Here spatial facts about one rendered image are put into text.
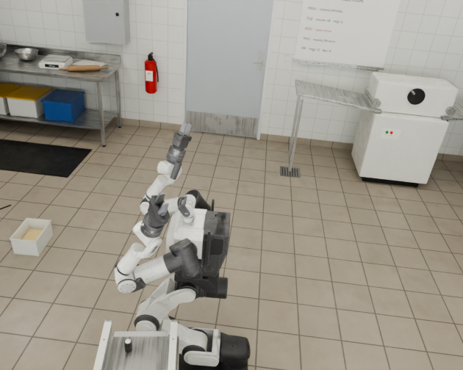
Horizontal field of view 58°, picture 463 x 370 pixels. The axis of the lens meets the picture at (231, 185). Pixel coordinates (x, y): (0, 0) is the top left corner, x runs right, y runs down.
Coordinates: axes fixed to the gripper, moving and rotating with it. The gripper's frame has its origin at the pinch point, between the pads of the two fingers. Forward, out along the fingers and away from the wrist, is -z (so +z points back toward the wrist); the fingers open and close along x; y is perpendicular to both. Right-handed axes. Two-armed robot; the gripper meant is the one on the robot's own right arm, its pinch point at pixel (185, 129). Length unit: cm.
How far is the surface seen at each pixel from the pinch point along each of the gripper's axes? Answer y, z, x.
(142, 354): -49, 87, 46
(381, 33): 6, -147, -348
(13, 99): 346, 96, -167
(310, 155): 24, 21, -359
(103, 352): -37, 87, 59
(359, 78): 11, -92, -366
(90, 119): 274, 87, -224
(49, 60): 314, 33, -174
